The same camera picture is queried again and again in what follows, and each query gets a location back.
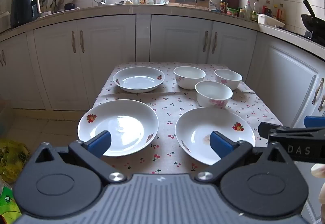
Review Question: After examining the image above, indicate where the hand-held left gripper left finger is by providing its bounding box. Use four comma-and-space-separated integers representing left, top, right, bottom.
32, 130, 127, 184

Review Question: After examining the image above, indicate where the white floral ceramic bowl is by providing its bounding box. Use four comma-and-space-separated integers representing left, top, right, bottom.
173, 66, 206, 90
195, 81, 233, 109
214, 69, 243, 90

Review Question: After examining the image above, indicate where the green-label seasoning bottle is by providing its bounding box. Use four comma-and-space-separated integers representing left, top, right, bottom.
252, 0, 260, 22

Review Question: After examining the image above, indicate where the white plastic box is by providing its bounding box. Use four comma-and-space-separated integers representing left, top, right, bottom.
257, 13, 285, 28

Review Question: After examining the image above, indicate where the black air fryer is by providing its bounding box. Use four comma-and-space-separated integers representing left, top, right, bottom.
11, 0, 41, 29

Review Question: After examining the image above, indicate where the white fruit-print plate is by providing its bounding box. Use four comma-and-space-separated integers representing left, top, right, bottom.
113, 66, 166, 93
77, 99, 159, 157
175, 107, 256, 166

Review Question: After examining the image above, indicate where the person's right hand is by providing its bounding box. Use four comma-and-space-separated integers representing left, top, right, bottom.
311, 163, 325, 217

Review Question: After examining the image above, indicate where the grey kitchen countertop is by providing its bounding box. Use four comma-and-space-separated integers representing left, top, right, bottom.
0, 0, 325, 48

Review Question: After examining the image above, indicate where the yellow plastic bag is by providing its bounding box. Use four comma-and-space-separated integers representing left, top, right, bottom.
0, 138, 31, 184

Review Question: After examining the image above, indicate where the green carton box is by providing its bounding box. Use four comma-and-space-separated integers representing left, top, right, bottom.
0, 185, 22, 218

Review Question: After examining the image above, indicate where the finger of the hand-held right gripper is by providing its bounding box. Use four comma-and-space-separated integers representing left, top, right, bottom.
304, 116, 325, 129
258, 122, 291, 138

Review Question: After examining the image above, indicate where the black wok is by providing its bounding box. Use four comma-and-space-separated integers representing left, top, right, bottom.
301, 0, 325, 37

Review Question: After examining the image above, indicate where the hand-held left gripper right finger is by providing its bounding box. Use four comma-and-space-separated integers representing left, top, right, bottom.
195, 131, 295, 184

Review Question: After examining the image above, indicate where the cherry-print tablecloth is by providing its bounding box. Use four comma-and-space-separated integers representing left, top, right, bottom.
90, 61, 287, 177

